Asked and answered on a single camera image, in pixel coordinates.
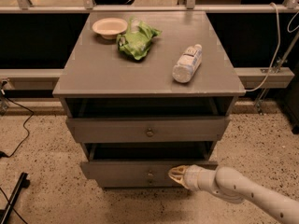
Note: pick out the white plastic bottle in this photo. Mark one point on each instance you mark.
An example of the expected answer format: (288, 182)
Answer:
(187, 64)

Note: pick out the grey wooden drawer cabinet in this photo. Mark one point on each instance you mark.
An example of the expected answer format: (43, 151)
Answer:
(99, 82)

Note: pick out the black metal stand leg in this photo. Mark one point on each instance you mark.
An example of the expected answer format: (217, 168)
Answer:
(22, 183)

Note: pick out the grey top drawer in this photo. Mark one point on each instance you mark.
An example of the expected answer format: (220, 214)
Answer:
(147, 130)

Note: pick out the grey drawer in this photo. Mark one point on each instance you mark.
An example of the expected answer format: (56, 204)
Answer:
(142, 165)
(147, 130)

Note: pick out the metal bracket right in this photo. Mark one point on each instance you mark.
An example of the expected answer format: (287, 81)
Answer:
(272, 70)

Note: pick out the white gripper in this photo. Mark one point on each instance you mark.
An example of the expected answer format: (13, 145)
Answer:
(193, 176)

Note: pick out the beige paper bowl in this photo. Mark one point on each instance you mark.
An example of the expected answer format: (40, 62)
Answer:
(110, 28)

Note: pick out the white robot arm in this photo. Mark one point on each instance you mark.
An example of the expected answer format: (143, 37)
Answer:
(231, 186)

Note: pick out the green crumpled chip bag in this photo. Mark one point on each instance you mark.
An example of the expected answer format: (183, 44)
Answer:
(136, 41)

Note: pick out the metal railing frame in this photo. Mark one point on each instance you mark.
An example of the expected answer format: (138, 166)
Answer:
(149, 3)

